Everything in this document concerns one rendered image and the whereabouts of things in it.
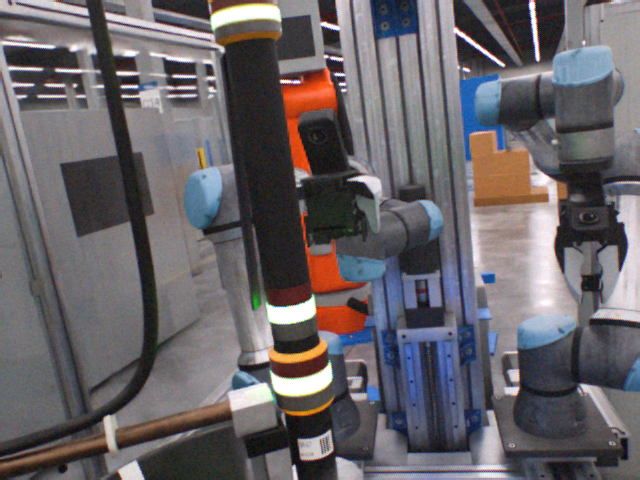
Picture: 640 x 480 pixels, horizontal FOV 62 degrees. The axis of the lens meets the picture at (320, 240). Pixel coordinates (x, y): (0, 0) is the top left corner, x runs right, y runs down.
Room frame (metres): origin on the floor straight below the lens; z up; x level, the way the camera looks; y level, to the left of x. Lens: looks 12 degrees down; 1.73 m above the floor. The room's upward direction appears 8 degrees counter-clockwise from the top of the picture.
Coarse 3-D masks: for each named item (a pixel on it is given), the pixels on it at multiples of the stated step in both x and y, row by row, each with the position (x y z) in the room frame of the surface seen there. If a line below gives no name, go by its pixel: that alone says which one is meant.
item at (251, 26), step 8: (232, 24) 0.35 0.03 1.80; (240, 24) 0.34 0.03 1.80; (248, 24) 0.34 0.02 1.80; (256, 24) 0.35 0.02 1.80; (264, 24) 0.35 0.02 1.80; (272, 24) 0.35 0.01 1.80; (280, 24) 0.36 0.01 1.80; (216, 32) 0.35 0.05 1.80; (224, 32) 0.35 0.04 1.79; (232, 32) 0.35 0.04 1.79; (240, 32) 0.34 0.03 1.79; (248, 32) 0.34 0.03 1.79; (280, 32) 0.36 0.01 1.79; (216, 40) 0.36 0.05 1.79
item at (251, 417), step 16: (240, 400) 0.35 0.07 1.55; (256, 400) 0.35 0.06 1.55; (272, 400) 0.35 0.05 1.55; (240, 416) 0.34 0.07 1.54; (256, 416) 0.34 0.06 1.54; (272, 416) 0.34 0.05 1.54; (240, 432) 0.34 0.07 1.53; (256, 432) 0.34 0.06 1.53; (272, 432) 0.34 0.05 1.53; (256, 448) 0.34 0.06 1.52; (272, 448) 0.34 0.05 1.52; (288, 448) 0.35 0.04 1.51; (272, 464) 0.34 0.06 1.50; (288, 464) 0.35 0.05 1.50; (352, 464) 0.38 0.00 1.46
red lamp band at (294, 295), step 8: (264, 288) 0.36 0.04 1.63; (288, 288) 0.35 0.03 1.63; (296, 288) 0.35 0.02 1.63; (304, 288) 0.35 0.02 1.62; (312, 288) 0.37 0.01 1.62; (272, 296) 0.35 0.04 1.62; (280, 296) 0.35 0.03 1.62; (288, 296) 0.35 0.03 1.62; (296, 296) 0.35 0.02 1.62; (304, 296) 0.35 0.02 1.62; (272, 304) 0.35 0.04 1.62; (280, 304) 0.35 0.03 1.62; (288, 304) 0.35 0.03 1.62
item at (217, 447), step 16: (208, 432) 0.50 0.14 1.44; (224, 432) 0.50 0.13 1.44; (160, 448) 0.47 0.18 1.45; (176, 448) 0.48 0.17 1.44; (192, 448) 0.48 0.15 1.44; (208, 448) 0.48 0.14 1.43; (224, 448) 0.49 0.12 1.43; (240, 448) 0.49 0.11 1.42; (128, 464) 0.46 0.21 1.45; (144, 464) 0.46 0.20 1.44; (160, 464) 0.46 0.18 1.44; (176, 464) 0.47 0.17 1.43; (192, 464) 0.47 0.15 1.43; (208, 464) 0.47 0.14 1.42; (224, 464) 0.47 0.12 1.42; (240, 464) 0.48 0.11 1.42
